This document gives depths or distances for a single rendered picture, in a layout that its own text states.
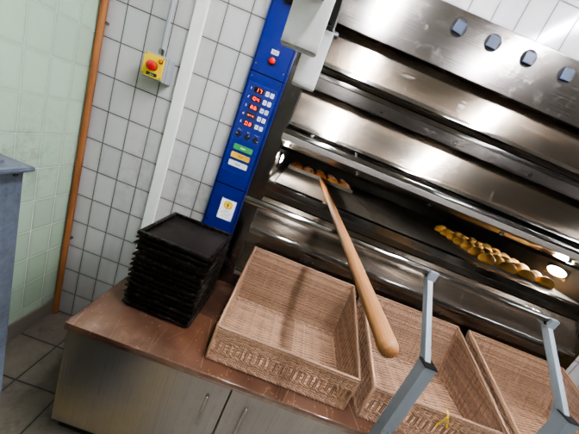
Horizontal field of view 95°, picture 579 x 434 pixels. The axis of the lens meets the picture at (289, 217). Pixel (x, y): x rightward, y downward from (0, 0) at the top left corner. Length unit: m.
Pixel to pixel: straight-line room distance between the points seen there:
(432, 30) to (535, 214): 0.94
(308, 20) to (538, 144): 1.43
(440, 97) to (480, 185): 0.44
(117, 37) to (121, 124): 0.36
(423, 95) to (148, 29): 1.20
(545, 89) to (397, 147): 0.62
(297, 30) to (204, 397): 1.12
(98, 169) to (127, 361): 0.91
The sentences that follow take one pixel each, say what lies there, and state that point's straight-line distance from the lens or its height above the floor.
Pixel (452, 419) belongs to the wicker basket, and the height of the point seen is 0.72.
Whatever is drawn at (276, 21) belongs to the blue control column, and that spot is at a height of 1.80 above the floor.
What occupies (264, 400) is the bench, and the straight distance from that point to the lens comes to 1.13.
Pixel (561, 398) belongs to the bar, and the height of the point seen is 0.98.
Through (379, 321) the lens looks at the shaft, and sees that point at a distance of 0.47.
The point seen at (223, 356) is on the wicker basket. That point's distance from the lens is 1.11.
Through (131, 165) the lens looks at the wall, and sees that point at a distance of 1.53.
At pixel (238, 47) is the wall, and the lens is 1.35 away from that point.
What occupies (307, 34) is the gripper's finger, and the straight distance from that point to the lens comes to 0.25.
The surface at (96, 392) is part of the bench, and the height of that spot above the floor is 0.31.
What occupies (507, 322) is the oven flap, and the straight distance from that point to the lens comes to 1.85.
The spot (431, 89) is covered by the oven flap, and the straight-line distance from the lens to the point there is 1.39.
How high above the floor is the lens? 1.41
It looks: 16 degrees down
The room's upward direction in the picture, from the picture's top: 22 degrees clockwise
